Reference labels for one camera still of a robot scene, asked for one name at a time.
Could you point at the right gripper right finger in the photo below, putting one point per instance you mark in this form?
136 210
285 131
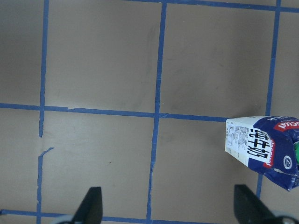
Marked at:
248 208

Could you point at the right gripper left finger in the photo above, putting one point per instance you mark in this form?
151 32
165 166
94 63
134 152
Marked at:
90 210

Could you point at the blue white milk carton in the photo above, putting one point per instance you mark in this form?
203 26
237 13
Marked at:
268 145

